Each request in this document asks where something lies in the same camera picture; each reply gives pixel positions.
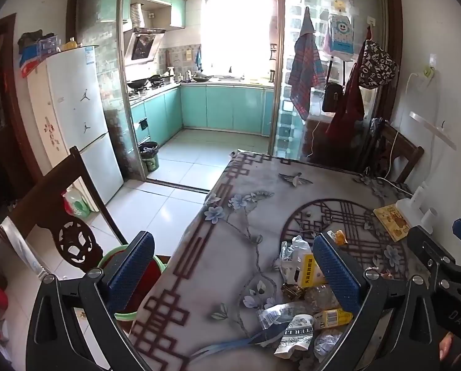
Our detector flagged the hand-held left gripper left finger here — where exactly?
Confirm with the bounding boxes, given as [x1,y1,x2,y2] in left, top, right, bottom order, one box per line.
[25,231,156,371]

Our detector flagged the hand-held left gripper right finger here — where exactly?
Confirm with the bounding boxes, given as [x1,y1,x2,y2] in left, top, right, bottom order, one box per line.
[312,231,437,371]

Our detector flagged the green bin with red bag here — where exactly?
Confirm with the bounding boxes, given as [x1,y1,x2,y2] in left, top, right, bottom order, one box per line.
[97,244,167,322]

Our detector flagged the black shoulder bag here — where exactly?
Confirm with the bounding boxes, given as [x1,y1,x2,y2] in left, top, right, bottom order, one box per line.
[322,82,344,113]

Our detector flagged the person's right hand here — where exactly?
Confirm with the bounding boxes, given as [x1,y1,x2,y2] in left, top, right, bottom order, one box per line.
[438,332,455,361]

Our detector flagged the white cup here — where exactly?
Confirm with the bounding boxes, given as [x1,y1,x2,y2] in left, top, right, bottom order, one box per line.
[421,207,440,234]

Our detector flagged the yellow cardboard box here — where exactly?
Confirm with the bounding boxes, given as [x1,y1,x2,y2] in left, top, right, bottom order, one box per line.
[294,253,328,288]

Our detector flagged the orange and white wrapper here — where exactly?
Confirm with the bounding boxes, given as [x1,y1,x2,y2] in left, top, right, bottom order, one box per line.
[327,230,349,246]

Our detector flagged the yellow book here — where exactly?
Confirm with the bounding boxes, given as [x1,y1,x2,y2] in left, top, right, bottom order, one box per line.
[373,204,411,242]

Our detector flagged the white desk lamp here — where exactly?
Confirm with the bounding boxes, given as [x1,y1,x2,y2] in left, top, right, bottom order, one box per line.
[395,111,457,227]

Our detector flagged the yellow packet with barcode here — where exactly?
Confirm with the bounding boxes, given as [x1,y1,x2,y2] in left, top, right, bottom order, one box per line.
[313,308,355,329]

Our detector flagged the brown crumpled wrapper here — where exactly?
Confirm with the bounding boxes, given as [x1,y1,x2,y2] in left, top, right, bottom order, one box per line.
[282,283,304,301]

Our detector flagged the clear plastic bag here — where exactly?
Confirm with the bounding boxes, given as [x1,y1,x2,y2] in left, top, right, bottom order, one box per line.
[280,235,312,268]

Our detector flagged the dark carved wooden chair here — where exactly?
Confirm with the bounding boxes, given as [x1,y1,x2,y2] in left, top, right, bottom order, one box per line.
[0,146,128,279]

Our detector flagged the crumpled clear plastic film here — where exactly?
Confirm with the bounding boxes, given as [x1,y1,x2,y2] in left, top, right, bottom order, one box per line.
[313,328,349,358]

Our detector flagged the white blue crumpled wrapper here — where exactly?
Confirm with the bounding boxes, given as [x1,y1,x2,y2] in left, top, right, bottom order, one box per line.
[257,303,312,331]

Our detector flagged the white green patterned packet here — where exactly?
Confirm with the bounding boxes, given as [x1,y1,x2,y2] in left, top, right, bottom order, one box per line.
[274,314,316,359]

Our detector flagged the green detergent bottle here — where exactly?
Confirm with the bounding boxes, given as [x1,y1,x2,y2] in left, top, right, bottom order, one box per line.
[62,187,92,219]

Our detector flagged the dark slatted wooden chair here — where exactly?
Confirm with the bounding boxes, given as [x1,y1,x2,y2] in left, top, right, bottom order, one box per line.
[364,120,424,184]

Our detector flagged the green bin with black bag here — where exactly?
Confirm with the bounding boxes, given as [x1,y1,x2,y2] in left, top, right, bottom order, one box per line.
[138,142,159,173]

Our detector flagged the silver plastic bag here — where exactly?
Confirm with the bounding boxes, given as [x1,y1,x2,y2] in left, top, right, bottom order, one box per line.
[0,216,49,279]

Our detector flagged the glass sliding door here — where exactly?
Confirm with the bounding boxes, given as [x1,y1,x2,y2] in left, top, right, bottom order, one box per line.
[275,0,386,163]

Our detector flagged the red hanging garment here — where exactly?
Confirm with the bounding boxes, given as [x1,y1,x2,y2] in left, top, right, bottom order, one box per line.
[325,62,366,145]

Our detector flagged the dark wooden cabinet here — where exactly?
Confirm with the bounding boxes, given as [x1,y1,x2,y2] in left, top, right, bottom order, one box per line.
[0,13,34,202]

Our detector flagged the white refrigerator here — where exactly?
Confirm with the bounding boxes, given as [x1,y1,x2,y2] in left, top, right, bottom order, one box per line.
[27,45,125,211]

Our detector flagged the black letter print bag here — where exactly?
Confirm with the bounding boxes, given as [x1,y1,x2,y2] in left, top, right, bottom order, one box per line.
[357,39,398,89]

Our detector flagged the teal kitchen base cabinets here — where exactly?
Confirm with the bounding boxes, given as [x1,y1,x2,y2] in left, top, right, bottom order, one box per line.
[130,84,275,144]

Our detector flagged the plaid hanging cloth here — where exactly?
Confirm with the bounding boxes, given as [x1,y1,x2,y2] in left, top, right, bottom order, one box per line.
[288,7,326,120]

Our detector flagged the black range hood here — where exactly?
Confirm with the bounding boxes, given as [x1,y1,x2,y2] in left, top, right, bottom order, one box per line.
[124,27,167,66]

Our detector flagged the blue and red carton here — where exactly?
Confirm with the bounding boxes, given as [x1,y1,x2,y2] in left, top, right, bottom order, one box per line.
[19,42,61,78]

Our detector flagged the dark cloth bundle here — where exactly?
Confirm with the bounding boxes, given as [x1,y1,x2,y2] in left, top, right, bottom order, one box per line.
[18,30,46,53]

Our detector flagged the blue strap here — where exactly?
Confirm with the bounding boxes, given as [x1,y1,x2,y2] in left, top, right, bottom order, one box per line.
[190,322,289,358]

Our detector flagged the white cable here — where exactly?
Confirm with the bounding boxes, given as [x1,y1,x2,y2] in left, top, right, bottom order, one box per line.
[385,71,425,181]

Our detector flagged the wall socket with green charger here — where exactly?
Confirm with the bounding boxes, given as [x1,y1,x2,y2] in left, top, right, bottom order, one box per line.
[422,55,438,80]

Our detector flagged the blue smiley wall hanging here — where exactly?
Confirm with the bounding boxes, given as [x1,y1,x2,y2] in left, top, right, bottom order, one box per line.
[328,15,355,59]

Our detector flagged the silver vent duct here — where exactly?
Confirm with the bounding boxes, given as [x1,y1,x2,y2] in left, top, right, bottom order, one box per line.
[130,3,144,29]

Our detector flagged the teal wall cabinet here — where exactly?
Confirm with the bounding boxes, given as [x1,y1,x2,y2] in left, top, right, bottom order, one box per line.
[169,0,187,29]

